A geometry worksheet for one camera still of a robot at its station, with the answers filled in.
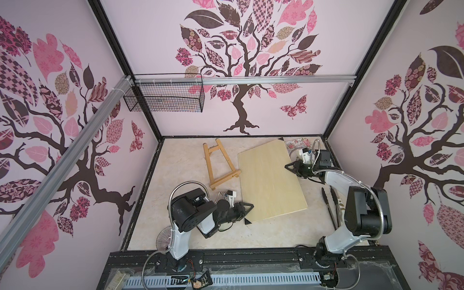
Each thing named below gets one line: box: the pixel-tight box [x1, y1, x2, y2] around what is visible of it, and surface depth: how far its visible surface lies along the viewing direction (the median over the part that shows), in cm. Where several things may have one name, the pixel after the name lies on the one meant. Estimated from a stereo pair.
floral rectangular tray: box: [284, 137, 313, 158], surface depth 120 cm
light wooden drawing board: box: [237, 138, 308, 223], surface depth 91 cm
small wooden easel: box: [203, 138, 242, 191], surface depth 94 cm
